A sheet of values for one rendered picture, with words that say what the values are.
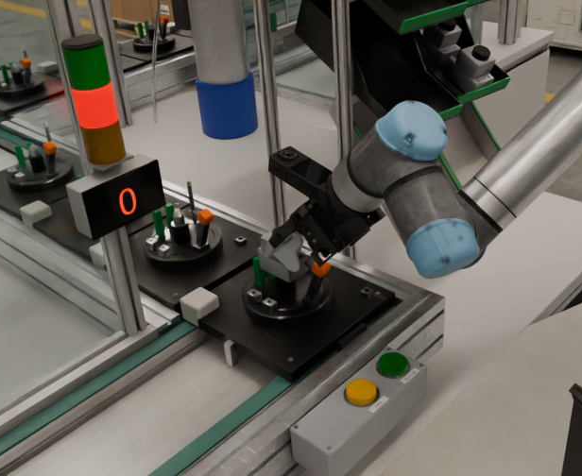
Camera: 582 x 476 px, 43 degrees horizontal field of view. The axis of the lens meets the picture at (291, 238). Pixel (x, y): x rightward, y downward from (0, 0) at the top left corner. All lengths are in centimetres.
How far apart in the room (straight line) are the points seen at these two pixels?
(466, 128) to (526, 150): 50
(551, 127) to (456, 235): 21
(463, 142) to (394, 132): 60
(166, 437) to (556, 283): 75
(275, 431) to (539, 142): 49
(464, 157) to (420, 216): 59
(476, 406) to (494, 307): 25
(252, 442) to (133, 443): 18
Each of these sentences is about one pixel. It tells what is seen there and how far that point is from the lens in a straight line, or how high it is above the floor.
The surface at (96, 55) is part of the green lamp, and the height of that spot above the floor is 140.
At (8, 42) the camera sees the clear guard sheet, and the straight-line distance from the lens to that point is 95.
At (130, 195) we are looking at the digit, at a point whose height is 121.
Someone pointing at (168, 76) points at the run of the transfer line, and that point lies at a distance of 241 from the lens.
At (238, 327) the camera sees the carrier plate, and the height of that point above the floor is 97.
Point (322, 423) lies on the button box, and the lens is 98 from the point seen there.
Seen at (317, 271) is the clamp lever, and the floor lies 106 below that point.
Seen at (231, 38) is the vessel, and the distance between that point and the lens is 196.
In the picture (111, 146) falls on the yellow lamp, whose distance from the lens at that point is 98.
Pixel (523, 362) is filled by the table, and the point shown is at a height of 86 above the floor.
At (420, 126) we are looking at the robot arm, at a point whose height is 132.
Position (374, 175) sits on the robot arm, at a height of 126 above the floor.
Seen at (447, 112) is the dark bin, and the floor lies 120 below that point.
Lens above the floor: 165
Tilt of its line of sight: 31 degrees down
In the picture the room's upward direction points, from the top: 5 degrees counter-clockwise
